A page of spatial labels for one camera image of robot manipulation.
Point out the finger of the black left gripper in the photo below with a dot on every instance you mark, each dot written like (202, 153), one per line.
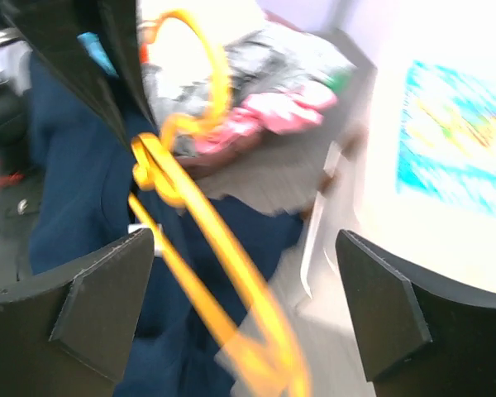
(52, 28)
(119, 23)

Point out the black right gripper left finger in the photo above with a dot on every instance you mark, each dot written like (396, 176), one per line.
(69, 330)

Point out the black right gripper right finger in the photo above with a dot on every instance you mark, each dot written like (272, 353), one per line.
(418, 333)

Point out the navy blue t shirt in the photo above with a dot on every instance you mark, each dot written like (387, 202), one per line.
(84, 207)

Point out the yellow hanger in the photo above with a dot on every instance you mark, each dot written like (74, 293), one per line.
(269, 368)

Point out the light blue cloth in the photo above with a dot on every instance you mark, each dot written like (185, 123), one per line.
(93, 46)

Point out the grey cloth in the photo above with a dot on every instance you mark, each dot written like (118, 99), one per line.
(274, 59)

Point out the white drawer unit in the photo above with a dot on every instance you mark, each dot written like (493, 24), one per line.
(447, 238)

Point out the blue treehouse paperback book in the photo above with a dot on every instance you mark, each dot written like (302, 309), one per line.
(447, 137)

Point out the pink cloth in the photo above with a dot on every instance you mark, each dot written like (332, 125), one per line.
(280, 113)

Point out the green cloth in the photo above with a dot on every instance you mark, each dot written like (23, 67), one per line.
(339, 80)

